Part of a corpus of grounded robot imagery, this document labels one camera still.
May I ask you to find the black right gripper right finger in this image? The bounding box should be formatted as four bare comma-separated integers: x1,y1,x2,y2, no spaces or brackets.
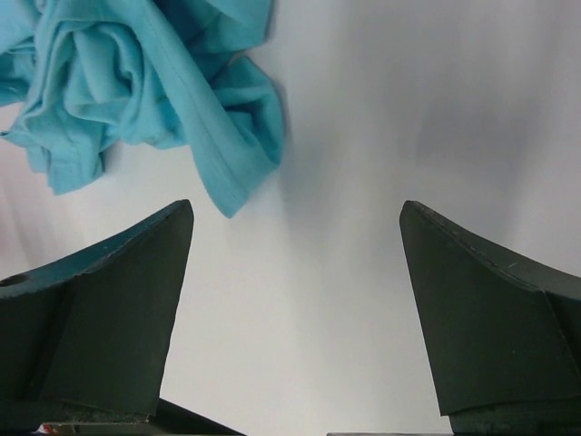
399,201,580,431

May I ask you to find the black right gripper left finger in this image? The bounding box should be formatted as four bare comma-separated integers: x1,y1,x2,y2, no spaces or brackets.
1,200,194,416

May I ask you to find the light blue t-shirt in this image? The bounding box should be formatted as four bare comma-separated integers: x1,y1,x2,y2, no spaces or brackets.
1,0,284,217

